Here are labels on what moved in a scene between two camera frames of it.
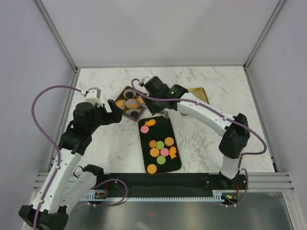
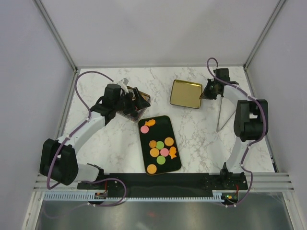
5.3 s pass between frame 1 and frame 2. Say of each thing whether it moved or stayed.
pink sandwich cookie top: stayed
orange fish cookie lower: stayed
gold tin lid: moved
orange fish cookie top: stayed
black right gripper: moved
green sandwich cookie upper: stayed
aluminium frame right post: stayed
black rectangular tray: stayed
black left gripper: moved
